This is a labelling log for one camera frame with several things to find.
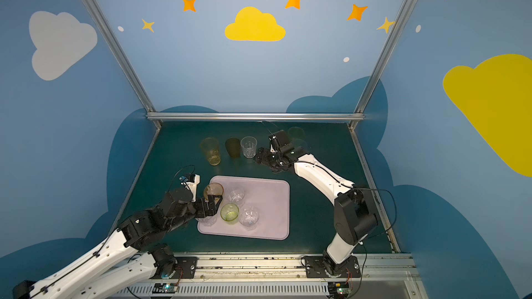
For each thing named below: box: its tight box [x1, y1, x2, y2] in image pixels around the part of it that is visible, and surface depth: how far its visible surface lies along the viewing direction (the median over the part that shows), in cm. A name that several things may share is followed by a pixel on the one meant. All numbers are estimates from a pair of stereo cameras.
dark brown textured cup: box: [225, 137, 241, 159], surface depth 106 cm
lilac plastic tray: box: [196, 175, 291, 241], surface depth 89 cm
